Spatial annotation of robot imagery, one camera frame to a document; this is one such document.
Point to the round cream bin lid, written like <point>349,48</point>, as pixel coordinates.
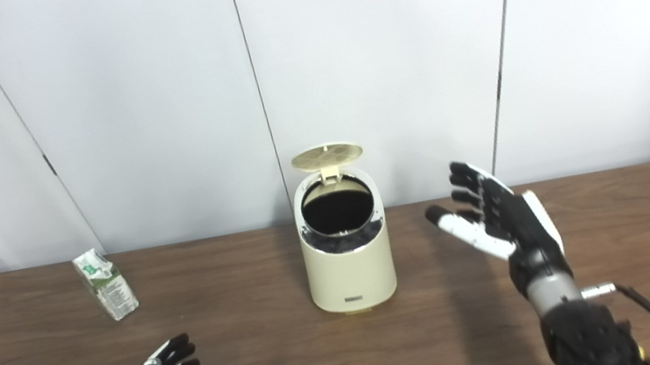
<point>327,156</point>

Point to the black wall seam clip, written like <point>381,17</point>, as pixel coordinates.
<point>500,84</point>
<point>50,165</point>

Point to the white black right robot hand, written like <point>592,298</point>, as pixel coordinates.
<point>523,228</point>

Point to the cream-colored bin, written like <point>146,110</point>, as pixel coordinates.
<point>350,275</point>

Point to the green white milk carton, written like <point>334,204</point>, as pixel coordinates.
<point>107,286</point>

